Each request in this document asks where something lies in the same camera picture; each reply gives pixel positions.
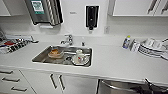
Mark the white wall socket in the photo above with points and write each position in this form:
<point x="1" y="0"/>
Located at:
<point x="106" y="29"/>

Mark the stainless steel dishwasher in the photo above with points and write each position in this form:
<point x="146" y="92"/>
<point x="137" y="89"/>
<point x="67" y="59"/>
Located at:
<point x="116" y="87"/>

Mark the orange bowl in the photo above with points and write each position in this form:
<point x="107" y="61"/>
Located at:
<point x="55" y="54"/>

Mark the blue dish soap bottle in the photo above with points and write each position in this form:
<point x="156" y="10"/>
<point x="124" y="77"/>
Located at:
<point x="126" y="42"/>

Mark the black soap dispenser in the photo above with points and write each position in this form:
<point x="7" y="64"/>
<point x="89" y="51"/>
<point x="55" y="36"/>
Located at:
<point x="91" y="16"/>

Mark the white drawer unit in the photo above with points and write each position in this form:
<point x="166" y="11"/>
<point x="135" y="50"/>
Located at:
<point x="13" y="81"/>

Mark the stack of white plates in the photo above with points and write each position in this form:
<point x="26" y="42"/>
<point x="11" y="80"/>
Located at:
<point x="150" y="49"/>

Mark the steel paper towel dispenser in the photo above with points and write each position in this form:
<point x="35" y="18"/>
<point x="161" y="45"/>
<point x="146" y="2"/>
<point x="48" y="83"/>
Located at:
<point x="41" y="11"/>

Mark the small white bottle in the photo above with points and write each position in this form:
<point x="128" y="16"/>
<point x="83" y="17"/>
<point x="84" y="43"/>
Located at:
<point x="134" y="45"/>

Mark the small red container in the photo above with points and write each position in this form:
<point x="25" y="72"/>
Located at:
<point x="10" y="43"/>

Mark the white mug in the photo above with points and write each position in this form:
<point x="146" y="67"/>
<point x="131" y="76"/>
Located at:
<point x="80" y="58"/>

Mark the chrome faucet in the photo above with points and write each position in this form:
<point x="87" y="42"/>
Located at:
<point x="68" y="40"/>

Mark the small wall label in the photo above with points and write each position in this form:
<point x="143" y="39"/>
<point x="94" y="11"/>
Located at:
<point x="73" y="13"/>

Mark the steel sink basin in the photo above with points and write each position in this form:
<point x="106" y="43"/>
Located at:
<point x="40" y="58"/>

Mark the white two-door base cabinet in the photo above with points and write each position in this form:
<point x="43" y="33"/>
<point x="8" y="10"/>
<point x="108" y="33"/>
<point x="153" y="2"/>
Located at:
<point x="73" y="85"/>

